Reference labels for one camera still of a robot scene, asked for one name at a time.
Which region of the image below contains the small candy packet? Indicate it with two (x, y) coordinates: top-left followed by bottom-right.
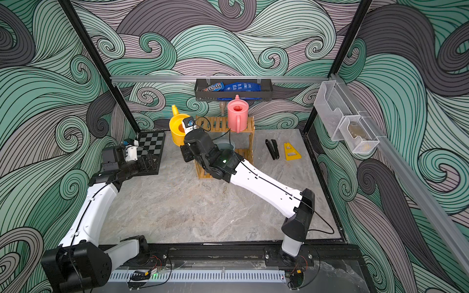
(202, 83), (225, 92)

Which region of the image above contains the clear plastic wall bin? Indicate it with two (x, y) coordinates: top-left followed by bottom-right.
(314, 81), (379, 155)

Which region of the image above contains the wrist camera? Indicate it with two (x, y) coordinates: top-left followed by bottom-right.
(125, 145), (138, 162)
(182, 116), (198, 134)

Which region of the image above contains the black corner frame post right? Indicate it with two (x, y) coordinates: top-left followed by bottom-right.
(302, 0), (374, 134)

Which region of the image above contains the aluminium wall rail right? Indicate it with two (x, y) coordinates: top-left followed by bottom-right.
(329, 74), (469, 274)

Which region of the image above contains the black wall basket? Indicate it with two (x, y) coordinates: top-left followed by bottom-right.
(194, 78), (273, 102)

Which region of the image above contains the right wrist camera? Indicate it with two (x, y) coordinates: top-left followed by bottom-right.
(182, 116), (198, 134)

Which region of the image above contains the aluminium wall rail back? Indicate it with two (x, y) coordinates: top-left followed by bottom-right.
(110, 75), (330, 85)

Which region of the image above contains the light blue long-spout watering can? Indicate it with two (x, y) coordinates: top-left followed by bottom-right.
(214, 102), (236, 150)

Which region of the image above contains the white slotted cable duct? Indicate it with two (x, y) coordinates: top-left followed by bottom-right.
(106, 270), (287, 283)

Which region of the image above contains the black grey chessboard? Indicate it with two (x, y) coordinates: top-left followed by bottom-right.
(138, 131), (166, 176)

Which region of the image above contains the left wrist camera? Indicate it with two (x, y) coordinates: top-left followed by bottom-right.
(125, 145), (138, 162)

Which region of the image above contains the yellow triangular stand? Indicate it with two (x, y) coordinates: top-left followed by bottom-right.
(283, 142), (302, 161)

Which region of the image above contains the aluminium wall rail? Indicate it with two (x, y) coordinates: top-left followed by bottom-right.
(329, 74), (469, 274)
(110, 75), (330, 85)

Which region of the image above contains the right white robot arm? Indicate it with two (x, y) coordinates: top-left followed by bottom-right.
(181, 128), (315, 258)

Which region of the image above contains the blue snack bag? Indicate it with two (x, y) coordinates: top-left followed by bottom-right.
(223, 83), (261, 92)

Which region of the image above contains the yellow plastic watering can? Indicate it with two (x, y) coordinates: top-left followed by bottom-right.
(169, 105), (189, 147)

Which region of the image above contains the black stapler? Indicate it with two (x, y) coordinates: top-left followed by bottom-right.
(265, 139), (280, 160)

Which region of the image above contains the black corner frame post left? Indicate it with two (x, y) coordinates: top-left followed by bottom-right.
(57, 0), (141, 134)

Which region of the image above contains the pink plastic watering can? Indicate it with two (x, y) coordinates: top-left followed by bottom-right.
(227, 95), (249, 133)

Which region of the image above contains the black corner frame post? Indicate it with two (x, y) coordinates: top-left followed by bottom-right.
(57, 0), (141, 134)
(302, 0), (374, 134)

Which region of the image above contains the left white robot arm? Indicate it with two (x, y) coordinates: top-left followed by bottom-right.
(41, 143), (158, 293)

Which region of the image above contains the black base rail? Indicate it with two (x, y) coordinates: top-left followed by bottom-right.
(126, 241), (365, 268)

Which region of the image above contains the wooden slatted shelf rack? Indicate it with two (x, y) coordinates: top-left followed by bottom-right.
(194, 116), (255, 179)

